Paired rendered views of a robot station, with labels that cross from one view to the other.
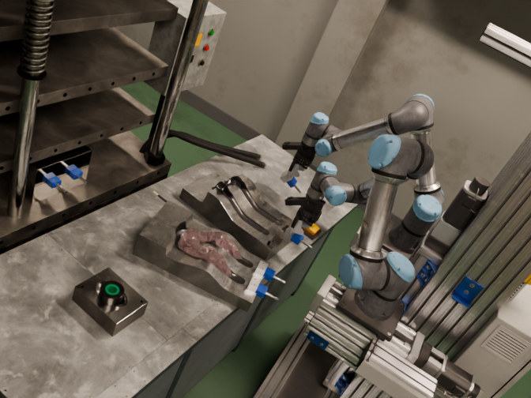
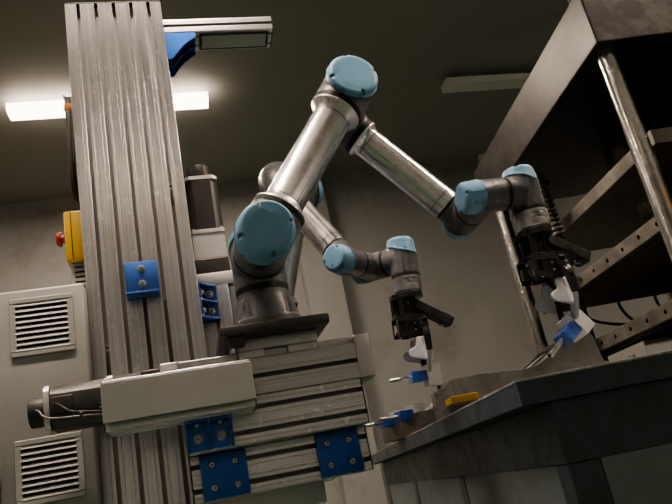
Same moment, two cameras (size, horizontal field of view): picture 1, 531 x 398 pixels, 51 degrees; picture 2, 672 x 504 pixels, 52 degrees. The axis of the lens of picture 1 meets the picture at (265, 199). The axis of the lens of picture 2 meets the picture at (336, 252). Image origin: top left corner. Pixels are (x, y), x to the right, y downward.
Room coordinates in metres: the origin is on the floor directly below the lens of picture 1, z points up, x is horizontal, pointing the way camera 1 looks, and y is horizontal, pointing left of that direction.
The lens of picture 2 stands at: (3.43, -1.14, 0.71)
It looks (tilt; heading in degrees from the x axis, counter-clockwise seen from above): 19 degrees up; 153
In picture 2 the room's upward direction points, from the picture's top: 12 degrees counter-clockwise
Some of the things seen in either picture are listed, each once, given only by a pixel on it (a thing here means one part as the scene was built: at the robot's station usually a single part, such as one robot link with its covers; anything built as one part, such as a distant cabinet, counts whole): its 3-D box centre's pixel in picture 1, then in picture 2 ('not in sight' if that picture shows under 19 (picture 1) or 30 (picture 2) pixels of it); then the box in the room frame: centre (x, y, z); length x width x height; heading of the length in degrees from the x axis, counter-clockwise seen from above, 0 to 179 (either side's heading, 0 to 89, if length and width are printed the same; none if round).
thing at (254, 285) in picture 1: (263, 291); (385, 422); (1.60, -0.15, 0.86); 0.13 x 0.05 x 0.05; 87
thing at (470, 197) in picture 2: (334, 137); (480, 199); (2.30, -0.17, 1.25); 0.11 x 0.11 x 0.08; 77
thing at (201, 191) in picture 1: (242, 208); (535, 378); (2.03, 0.08, 0.87); 0.50 x 0.26 x 0.14; 70
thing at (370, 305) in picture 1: (379, 295); not in sight; (1.60, -0.53, 1.09); 0.15 x 0.15 x 0.10
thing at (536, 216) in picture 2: (310, 139); (533, 222); (2.34, -0.07, 1.17); 0.08 x 0.08 x 0.05
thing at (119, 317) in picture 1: (110, 300); not in sight; (1.26, 0.34, 0.84); 0.20 x 0.15 x 0.07; 70
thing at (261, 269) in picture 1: (271, 275); (400, 416); (1.71, -0.15, 0.86); 0.13 x 0.05 x 0.05; 87
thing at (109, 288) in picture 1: (111, 292); not in sight; (1.25, 0.34, 0.89); 0.08 x 0.08 x 0.04
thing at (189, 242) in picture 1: (210, 245); not in sight; (1.67, 0.12, 0.90); 0.26 x 0.18 x 0.08; 87
